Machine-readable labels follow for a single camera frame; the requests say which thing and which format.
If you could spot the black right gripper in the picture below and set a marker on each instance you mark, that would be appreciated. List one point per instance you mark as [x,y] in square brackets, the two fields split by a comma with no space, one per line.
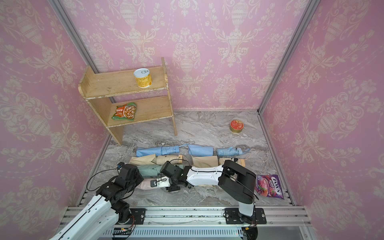
[171,189]

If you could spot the purple candy bag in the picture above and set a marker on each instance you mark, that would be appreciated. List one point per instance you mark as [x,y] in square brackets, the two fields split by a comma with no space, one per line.
[269,186]

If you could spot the yellow cup noodle container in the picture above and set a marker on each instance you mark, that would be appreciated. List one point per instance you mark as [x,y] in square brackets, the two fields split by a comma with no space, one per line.
[143,77]

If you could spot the aluminium corner frame post left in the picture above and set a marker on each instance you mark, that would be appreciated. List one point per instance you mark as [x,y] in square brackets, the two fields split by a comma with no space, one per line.
[73,33]

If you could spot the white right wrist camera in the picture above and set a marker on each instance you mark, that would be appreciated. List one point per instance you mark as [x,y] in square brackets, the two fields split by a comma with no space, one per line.
[160,183]

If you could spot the light blue umbrella sleeve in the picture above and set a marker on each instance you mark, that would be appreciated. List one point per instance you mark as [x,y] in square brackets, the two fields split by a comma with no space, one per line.
[141,152]
[200,151]

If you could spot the beige sleeved umbrella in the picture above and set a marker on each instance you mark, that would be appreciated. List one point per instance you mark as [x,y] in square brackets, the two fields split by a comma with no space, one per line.
[173,159]

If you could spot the mint green umbrella sleeve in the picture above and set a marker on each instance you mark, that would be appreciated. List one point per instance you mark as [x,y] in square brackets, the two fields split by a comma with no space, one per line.
[150,171]

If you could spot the round gold red candy tin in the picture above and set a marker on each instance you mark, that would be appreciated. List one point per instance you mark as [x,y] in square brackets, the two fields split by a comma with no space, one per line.
[236,126]

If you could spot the aluminium corner frame post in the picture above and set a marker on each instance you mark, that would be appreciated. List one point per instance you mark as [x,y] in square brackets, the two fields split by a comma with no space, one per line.
[73,33]
[295,39]

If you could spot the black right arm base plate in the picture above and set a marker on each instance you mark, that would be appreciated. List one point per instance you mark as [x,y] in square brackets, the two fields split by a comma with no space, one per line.
[234,217]

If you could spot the green orange snack packet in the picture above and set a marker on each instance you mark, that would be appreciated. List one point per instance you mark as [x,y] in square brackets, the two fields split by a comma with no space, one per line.
[125,112]

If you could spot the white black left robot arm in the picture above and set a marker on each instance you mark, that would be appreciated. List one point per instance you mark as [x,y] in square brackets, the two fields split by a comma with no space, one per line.
[106,208]

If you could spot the aluminium corner frame post right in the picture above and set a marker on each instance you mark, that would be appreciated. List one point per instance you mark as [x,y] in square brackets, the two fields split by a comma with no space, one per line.
[295,39]

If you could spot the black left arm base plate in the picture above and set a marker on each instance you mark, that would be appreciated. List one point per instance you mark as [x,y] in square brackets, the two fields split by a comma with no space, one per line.
[136,216]

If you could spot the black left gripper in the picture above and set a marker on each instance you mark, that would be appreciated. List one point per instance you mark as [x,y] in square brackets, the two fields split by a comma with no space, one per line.
[140,178]

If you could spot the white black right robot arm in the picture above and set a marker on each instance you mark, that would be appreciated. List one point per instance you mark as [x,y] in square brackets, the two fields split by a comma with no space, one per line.
[234,179]

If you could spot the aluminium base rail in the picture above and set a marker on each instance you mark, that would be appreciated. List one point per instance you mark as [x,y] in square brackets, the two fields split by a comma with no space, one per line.
[196,222]

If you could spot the pink sleeved umbrella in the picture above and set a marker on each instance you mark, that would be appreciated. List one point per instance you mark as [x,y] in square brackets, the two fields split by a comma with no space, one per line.
[146,184]

